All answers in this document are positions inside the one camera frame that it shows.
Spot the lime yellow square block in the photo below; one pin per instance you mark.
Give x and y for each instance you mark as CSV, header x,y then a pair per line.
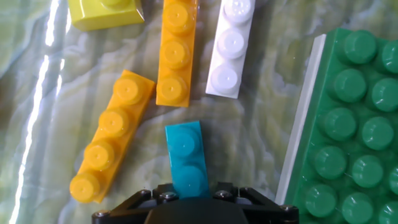
x,y
102,15

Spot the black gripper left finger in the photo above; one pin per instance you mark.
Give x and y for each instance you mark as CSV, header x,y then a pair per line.
x,y
127,213

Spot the yellow-orange four-stud block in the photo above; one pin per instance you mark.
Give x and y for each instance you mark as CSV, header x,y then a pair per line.
x,y
112,130
175,53

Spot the green studded baseplate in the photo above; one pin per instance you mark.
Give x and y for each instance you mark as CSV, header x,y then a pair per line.
x,y
357,124

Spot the teal four-stud block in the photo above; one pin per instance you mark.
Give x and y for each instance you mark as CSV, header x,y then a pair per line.
x,y
186,149

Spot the white four-stud block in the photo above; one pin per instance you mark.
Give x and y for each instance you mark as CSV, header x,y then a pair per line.
x,y
230,46

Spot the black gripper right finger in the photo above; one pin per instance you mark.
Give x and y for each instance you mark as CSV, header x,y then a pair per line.
x,y
267,214

